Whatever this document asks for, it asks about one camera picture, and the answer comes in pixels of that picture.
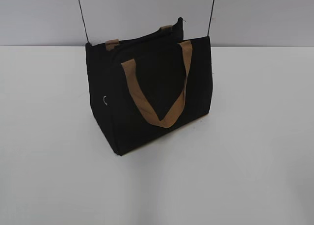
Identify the black bag with tan handles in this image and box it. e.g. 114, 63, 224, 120
85, 18, 213, 155

